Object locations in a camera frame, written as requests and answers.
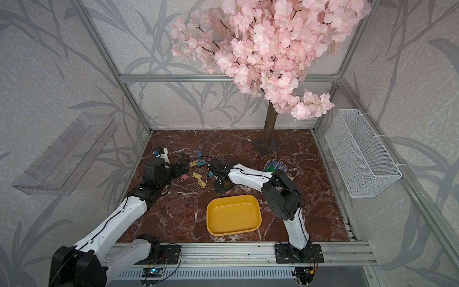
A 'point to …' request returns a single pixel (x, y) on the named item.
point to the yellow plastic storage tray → (232, 214)
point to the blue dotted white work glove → (272, 166)
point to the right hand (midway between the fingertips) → (221, 187)
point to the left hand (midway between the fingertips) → (181, 161)
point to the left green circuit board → (152, 272)
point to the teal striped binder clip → (201, 162)
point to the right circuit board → (304, 275)
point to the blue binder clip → (199, 153)
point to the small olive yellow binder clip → (201, 183)
